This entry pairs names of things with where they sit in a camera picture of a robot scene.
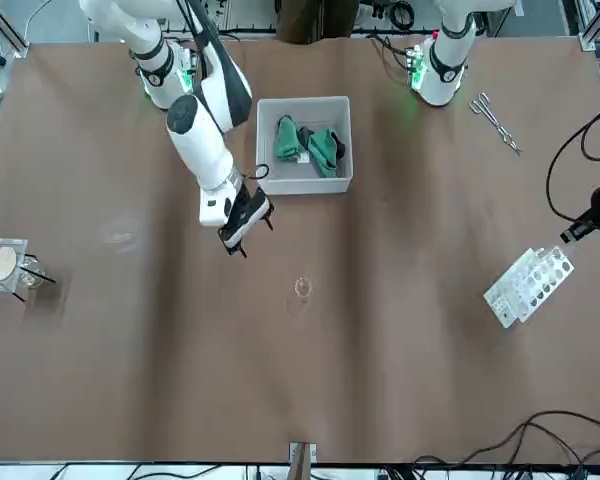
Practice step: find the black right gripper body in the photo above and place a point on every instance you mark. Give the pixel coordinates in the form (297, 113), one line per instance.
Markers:
(245, 215)

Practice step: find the clear glass beaker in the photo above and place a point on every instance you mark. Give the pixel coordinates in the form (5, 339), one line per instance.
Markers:
(30, 272)
(303, 289)

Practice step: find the green microfibre cloth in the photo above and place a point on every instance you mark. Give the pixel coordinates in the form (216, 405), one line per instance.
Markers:
(325, 150)
(287, 142)

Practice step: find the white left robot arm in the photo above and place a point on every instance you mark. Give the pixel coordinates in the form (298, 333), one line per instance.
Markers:
(445, 75)

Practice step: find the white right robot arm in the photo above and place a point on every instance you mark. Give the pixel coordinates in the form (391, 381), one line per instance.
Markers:
(200, 145)

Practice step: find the white plastic box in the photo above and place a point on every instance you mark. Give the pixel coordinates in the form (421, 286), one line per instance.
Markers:
(305, 187)

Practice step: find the white test tube rack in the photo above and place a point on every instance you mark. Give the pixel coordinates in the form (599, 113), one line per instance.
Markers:
(510, 300)

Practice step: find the metal crucible tongs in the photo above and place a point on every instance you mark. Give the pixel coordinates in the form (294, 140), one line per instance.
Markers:
(500, 128)

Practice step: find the thin black rod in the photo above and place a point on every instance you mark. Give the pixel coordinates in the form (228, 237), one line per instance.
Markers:
(40, 276)
(20, 298)

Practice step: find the aluminium frame post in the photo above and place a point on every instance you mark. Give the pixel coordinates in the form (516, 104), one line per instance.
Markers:
(597, 25)

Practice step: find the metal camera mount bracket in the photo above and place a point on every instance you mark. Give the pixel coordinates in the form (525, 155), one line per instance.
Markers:
(302, 460)

